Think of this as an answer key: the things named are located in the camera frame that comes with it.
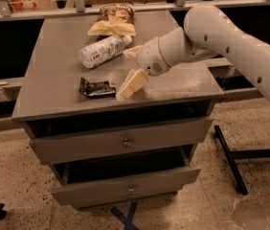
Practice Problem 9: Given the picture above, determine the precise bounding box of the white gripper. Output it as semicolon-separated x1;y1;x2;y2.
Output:
116;37;169;100

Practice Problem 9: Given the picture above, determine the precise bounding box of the black rxbar chocolate wrapper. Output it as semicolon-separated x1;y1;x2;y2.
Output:
79;78;116;99

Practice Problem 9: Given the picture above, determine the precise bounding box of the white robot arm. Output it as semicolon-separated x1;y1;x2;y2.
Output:
118;4;270;102

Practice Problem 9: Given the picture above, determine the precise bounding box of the clear plastic water bottle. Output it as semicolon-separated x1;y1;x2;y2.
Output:
79;35;132;69

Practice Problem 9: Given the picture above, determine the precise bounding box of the yellow chip bag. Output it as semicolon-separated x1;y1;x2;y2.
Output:
88;4;136;36

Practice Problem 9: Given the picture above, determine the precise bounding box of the brass upper drawer knob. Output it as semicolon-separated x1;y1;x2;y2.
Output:
124;139;132;148

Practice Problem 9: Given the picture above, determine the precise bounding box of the brass drawer knob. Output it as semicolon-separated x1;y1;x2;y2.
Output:
124;139;132;148
127;185;134;198

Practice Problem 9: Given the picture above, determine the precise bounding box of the upper grey drawer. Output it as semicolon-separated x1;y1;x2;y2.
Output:
30;117;212;164

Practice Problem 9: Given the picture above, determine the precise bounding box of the grey drawer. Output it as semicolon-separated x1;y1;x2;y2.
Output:
30;117;212;164
52;167;200;208

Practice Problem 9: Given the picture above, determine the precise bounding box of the grey wooden drawer cabinet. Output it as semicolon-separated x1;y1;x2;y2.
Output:
11;10;224;209

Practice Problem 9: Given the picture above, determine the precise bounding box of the lower grey drawer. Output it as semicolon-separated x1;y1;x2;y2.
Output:
52;167;200;208

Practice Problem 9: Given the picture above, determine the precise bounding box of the brass lower drawer knob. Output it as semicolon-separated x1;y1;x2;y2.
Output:
127;185;134;198

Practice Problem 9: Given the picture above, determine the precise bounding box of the blue tape cross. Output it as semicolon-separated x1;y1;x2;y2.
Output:
110;201;139;230

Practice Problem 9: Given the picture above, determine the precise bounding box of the black stand base leg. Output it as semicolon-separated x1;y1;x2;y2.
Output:
214;126;270;196

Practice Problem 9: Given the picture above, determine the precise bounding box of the grey metal shelf rail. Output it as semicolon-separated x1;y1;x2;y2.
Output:
0;0;270;21

